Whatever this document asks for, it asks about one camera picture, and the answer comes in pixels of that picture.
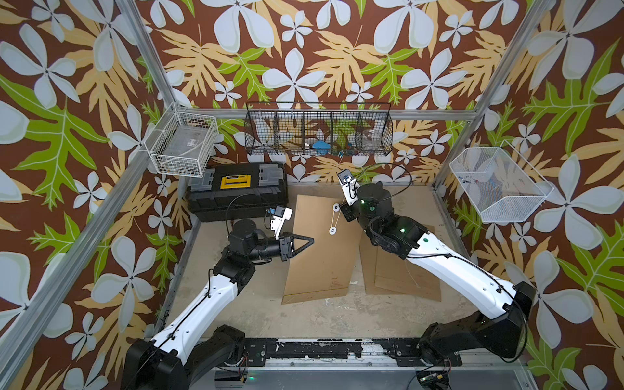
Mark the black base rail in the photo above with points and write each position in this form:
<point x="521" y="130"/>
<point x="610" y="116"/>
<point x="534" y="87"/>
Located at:
<point x="403" y="351"/>

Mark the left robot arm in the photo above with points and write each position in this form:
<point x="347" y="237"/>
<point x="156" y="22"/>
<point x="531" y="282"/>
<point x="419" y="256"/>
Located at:
<point x="176" y="358"/>

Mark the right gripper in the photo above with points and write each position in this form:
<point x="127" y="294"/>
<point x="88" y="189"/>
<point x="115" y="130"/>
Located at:
<point x="347" y="210"/>

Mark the white mesh basket right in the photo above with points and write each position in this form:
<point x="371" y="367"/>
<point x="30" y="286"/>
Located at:
<point x="501" y="184"/>

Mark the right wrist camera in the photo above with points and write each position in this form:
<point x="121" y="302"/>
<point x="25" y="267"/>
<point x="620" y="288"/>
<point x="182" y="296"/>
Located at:
<point x="349" y="186"/>

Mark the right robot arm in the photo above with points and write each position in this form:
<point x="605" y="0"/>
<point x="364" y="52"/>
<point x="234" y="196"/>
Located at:
<point x="500" y="323"/>

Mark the white wire basket left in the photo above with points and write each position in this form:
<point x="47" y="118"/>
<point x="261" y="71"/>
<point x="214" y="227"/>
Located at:
<point x="181" y="142"/>

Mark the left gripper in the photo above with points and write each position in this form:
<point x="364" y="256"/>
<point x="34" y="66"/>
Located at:
<point x="285" y="248"/>

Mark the black wire basket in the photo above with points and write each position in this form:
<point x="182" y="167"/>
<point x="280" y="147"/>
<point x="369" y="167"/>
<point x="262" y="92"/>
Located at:
<point x="351" y="128"/>

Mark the black toolbox yellow latch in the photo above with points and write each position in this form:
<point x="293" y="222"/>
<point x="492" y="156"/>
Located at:
<point x="239" y="191"/>

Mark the blue object in basket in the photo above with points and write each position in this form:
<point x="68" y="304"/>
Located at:
<point x="321" y="148"/>

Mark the brown kraft file bag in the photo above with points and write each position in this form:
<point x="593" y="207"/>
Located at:
<point x="324" y="270"/>

